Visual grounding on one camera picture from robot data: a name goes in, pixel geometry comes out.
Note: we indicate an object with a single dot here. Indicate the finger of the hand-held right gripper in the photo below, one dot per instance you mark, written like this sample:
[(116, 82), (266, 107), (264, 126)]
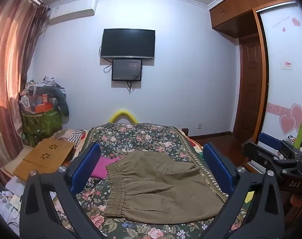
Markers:
[(255, 151), (268, 139)]

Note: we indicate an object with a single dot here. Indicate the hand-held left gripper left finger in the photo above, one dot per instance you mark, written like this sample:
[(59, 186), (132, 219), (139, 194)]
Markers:
[(87, 169)]

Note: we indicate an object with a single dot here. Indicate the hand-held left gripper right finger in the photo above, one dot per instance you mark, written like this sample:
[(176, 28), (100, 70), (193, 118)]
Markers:
[(217, 169)]

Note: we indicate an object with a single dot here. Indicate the olive pants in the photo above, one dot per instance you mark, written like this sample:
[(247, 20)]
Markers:
[(161, 189)]

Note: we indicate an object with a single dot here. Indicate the pink cloth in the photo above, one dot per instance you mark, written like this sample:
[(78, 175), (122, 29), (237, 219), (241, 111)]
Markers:
[(101, 169)]

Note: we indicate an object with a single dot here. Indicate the multicolour fleece blanket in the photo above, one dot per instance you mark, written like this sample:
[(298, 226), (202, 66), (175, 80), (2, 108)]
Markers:
[(197, 151)]

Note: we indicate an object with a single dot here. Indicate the green bottle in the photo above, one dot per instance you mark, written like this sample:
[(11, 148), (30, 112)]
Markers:
[(299, 134)]

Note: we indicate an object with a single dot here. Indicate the striped cloth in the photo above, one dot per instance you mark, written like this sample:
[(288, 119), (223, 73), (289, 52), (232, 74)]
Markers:
[(71, 135)]

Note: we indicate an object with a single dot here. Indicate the wooden lap table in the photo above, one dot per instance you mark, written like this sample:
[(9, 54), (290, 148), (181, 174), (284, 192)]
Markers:
[(41, 159)]

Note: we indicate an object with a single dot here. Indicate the wooden door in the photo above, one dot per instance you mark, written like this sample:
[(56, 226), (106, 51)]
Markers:
[(250, 87)]

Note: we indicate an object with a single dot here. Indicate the floral blanket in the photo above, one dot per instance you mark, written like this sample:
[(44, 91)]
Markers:
[(141, 139)]

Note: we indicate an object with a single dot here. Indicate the green patterned bag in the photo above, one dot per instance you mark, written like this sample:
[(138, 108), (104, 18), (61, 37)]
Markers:
[(41, 127)]

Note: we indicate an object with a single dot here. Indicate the yellow foam tube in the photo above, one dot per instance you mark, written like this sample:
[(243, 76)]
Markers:
[(123, 112)]

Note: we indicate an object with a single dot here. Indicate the grey plush pillow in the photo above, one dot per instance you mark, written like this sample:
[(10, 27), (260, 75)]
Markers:
[(61, 102)]

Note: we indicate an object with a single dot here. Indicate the orange box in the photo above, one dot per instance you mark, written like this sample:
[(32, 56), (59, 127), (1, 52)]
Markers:
[(43, 108)]

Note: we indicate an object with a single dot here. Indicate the pile of grey clothes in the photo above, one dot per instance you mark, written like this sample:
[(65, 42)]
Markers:
[(46, 82)]

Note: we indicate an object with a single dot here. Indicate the wooden wardrobe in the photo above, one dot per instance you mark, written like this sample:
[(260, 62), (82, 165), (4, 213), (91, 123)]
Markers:
[(278, 42)]

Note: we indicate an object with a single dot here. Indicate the pink curtain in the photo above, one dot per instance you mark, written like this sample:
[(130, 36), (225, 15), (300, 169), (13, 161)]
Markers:
[(9, 54)]

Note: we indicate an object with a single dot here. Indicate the white air conditioner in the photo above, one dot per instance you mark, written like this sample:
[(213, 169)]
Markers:
[(71, 11)]

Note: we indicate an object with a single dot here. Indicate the wooden bed post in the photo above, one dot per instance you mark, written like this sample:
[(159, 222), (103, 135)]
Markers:
[(185, 131)]

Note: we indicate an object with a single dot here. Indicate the small black wall monitor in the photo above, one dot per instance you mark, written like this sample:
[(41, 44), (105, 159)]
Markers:
[(127, 69)]

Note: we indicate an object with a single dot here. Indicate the black wall television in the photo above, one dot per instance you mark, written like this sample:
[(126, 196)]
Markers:
[(128, 43)]

